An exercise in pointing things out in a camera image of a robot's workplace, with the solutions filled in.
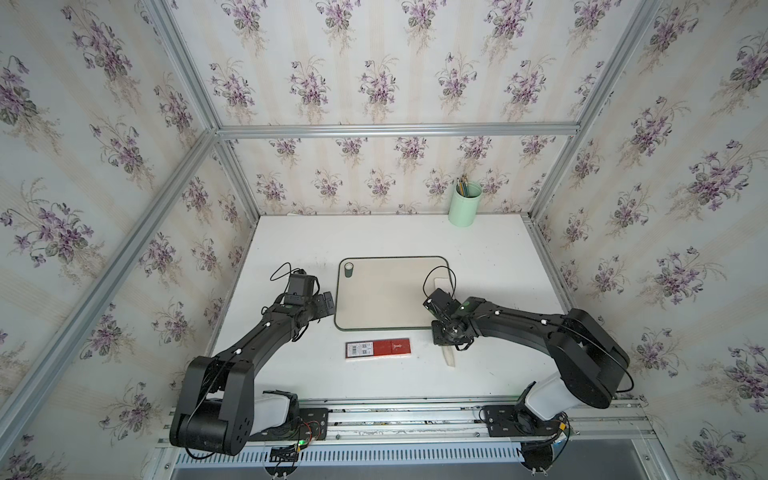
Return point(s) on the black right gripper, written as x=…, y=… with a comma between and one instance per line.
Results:
x=436, y=339

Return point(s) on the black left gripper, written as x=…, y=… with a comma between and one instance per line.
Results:
x=321, y=310

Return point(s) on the beige green-rimmed cutting board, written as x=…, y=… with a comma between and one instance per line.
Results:
x=387, y=293

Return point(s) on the white ceramic knife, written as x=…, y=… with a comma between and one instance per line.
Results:
x=447, y=351

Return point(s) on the red rectangular box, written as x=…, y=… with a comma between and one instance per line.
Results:
x=375, y=349

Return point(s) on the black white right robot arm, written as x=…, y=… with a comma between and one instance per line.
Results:
x=590, y=364

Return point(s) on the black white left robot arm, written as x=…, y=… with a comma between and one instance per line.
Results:
x=215, y=409

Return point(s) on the green pencil cup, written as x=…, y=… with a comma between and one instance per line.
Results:
x=462, y=211

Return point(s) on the pencils in cup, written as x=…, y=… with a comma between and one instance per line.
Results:
x=462, y=186

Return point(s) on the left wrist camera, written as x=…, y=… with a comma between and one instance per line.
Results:
x=301, y=288

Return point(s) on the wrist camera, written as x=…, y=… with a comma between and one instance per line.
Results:
x=301, y=288
x=441, y=305

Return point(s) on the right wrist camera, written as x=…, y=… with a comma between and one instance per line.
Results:
x=441, y=305

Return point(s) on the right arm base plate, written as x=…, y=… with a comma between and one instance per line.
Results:
x=511, y=421

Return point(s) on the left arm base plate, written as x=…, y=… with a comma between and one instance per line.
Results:
x=294, y=425

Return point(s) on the aluminium mounting rail frame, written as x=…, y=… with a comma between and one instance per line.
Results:
x=462, y=437

